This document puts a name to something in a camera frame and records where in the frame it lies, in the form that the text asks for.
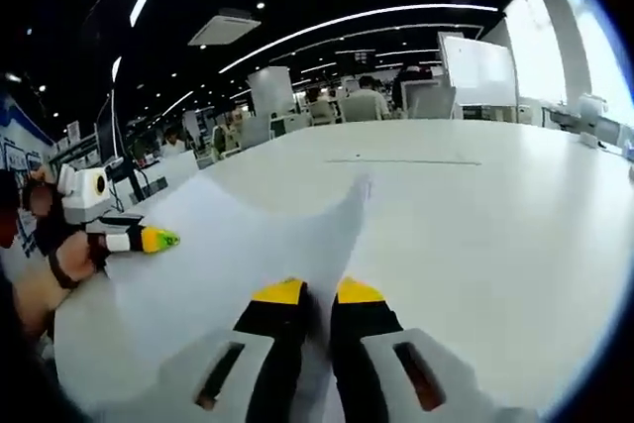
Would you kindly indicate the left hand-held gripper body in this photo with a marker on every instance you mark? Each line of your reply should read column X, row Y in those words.
column 79, row 190

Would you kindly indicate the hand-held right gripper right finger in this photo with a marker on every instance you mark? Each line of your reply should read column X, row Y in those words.
column 376, row 368

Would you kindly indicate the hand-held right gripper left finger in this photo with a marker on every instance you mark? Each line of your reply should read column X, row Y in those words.
column 267, row 358

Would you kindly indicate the person's left hand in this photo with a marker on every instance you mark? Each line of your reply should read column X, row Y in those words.
column 74, row 259

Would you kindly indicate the storage shelf with white bins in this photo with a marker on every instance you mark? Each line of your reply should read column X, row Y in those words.
column 79, row 145

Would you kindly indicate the black computer monitor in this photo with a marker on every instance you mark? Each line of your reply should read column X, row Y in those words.
column 106, row 136

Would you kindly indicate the white side desk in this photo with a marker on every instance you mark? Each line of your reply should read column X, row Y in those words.
column 173, row 170

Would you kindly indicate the person's dark clothing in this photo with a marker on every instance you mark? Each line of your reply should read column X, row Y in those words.
column 30, row 373

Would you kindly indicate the ceiling air conditioner unit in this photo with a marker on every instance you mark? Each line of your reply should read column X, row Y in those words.
column 223, row 27

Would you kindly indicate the row of white office chairs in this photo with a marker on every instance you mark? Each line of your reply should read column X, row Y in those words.
column 361, row 108

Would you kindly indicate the white power adapter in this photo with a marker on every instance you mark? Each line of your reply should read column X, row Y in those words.
column 588, row 139

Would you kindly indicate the thin curved ceiling light strip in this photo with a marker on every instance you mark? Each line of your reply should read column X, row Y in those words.
column 356, row 15

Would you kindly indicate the white rolling whiteboard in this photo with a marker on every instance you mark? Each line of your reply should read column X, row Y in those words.
column 480, row 71

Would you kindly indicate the blue tissue pack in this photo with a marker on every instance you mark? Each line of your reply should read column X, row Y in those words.
column 629, row 150

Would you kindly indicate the large bright window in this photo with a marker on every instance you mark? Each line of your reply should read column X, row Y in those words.
column 535, row 56
column 599, row 61

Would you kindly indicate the blue white wall poster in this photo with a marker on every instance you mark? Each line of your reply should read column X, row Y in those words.
column 15, row 155

